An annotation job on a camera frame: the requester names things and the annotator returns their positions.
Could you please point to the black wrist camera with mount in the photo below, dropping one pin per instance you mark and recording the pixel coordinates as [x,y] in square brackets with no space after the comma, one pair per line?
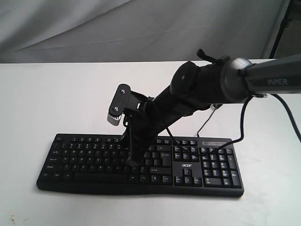
[120,103]

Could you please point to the black tripod stand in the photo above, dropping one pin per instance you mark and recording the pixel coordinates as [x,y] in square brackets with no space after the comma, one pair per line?
[281,22]

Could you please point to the grey backdrop cloth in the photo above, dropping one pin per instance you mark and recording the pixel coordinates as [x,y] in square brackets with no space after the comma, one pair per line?
[61,31]

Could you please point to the black acer keyboard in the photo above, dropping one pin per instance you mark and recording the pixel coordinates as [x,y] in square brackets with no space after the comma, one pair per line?
[96,164]

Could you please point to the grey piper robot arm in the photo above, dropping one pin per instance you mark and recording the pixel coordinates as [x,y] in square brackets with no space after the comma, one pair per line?
[225,81]

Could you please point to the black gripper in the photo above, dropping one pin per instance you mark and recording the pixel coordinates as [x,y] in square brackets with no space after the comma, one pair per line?
[160,114]

